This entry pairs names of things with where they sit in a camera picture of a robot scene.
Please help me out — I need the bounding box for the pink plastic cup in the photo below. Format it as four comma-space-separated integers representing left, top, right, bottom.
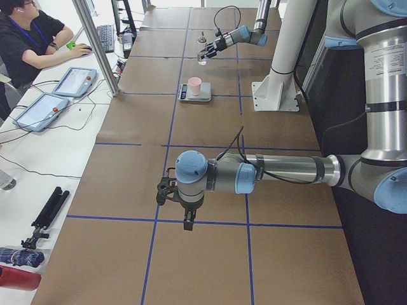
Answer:
188, 77, 202, 97

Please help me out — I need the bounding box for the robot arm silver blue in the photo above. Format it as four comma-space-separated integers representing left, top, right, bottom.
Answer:
197, 0, 271, 65
156, 1, 406, 231

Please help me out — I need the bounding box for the white support column with base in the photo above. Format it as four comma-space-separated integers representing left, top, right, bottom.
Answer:
252, 0, 317, 112

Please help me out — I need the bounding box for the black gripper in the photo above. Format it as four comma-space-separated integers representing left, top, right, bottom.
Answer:
198, 37, 228, 58
178, 192, 204, 231

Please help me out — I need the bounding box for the green plastic clamp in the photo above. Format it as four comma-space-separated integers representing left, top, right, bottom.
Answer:
66, 41, 76, 50

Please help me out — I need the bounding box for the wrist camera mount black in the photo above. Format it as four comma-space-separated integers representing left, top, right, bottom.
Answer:
156, 167, 177, 206

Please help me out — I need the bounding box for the red water bottle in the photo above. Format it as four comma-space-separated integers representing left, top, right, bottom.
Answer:
0, 266, 41, 291

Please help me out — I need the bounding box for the seated person in black shirt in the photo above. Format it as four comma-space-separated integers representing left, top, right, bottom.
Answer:
1, 1, 91, 88

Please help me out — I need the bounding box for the grey digital kitchen scale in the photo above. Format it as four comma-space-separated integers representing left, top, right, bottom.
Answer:
177, 82, 212, 102

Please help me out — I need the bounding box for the clear water bottle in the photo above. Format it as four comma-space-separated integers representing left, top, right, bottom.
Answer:
0, 170, 17, 191

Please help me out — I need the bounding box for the lower blue teach pendant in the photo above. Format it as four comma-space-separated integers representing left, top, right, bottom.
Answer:
13, 93, 69, 132

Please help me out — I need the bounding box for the blue teach pendant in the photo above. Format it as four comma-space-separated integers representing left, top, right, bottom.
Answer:
52, 67, 97, 98
13, 93, 69, 132

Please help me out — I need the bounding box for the blue folded umbrella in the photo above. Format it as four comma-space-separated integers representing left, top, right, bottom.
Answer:
0, 247, 45, 268

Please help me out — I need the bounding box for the black folded tripod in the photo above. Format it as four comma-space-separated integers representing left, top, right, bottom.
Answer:
21, 186, 70, 250

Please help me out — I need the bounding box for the black keyboard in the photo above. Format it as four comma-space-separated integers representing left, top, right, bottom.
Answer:
96, 25, 114, 53

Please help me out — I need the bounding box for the upper blue teach pendant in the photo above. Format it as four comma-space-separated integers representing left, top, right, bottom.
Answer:
52, 67, 97, 98

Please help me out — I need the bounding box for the glass sauce dispenser bottle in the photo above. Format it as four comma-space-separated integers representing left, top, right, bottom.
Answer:
197, 31, 207, 65

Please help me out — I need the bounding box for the aluminium frame post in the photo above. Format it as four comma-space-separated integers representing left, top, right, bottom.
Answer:
72, 0, 120, 97

